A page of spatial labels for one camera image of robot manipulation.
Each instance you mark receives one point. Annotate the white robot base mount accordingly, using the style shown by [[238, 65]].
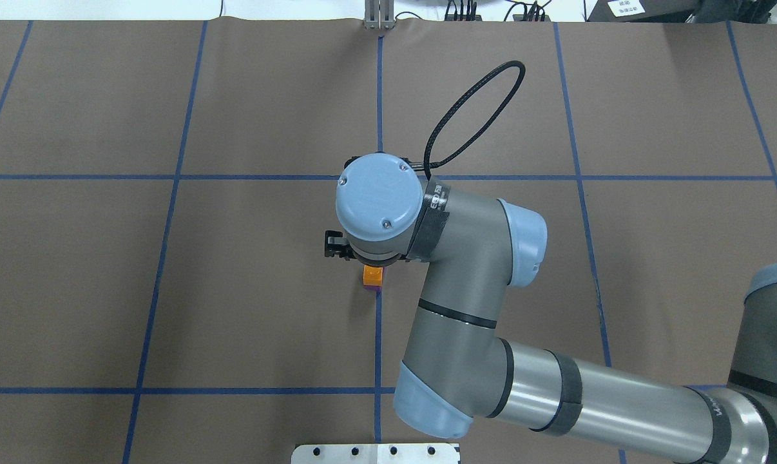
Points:
[[377, 453]]

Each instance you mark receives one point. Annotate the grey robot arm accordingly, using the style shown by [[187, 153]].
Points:
[[637, 313]]

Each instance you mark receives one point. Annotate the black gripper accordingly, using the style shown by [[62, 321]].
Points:
[[335, 245]]

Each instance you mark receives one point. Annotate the grey metal camera post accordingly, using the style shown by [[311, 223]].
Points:
[[379, 15]]

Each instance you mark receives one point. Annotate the black box with white label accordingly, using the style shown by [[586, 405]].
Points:
[[698, 12]]

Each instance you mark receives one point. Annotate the orange trapezoid block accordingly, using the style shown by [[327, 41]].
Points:
[[373, 275]]

